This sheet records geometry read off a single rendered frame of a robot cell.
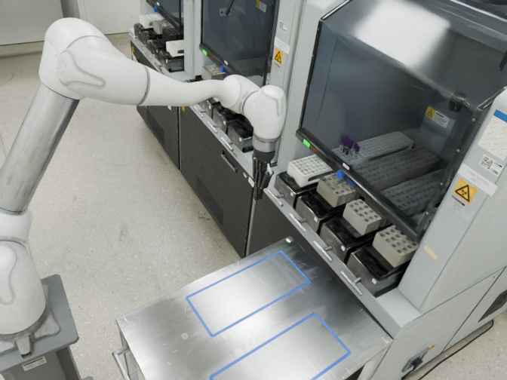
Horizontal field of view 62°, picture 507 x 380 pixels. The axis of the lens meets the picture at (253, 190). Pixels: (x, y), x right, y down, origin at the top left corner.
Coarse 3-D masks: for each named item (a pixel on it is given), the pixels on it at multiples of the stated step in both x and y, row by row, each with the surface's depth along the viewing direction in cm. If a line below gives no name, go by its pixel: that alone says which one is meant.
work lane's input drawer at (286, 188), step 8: (280, 176) 166; (288, 176) 165; (280, 184) 166; (288, 184) 162; (296, 184) 161; (312, 184) 162; (272, 192) 166; (280, 192) 168; (288, 192) 162; (296, 192) 160; (304, 192) 161; (288, 200) 164; (296, 200) 161
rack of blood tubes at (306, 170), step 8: (296, 160) 165; (304, 160) 167; (312, 160) 166; (320, 160) 167; (288, 168) 164; (296, 168) 161; (304, 168) 162; (312, 168) 164; (320, 168) 163; (328, 168) 163; (296, 176) 161; (304, 176) 158; (312, 176) 168; (320, 176) 168; (304, 184) 161
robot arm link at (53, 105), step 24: (72, 24) 100; (48, 48) 100; (48, 72) 101; (48, 96) 104; (72, 96) 105; (24, 120) 108; (48, 120) 106; (24, 144) 108; (48, 144) 110; (24, 168) 110; (0, 192) 112; (24, 192) 114; (0, 216) 113; (24, 216) 118; (0, 240) 114; (24, 240) 120
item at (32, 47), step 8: (120, 32) 443; (128, 32) 447; (112, 40) 443; (120, 40) 447; (128, 40) 451; (0, 48) 395; (8, 48) 398; (16, 48) 402; (24, 48) 405; (32, 48) 409; (40, 48) 412; (0, 56) 397
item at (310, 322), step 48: (288, 240) 138; (192, 288) 120; (240, 288) 122; (288, 288) 123; (336, 288) 125; (144, 336) 107; (192, 336) 109; (240, 336) 110; (288, 336) 111; (336, 336) 113; (384, 336) 114
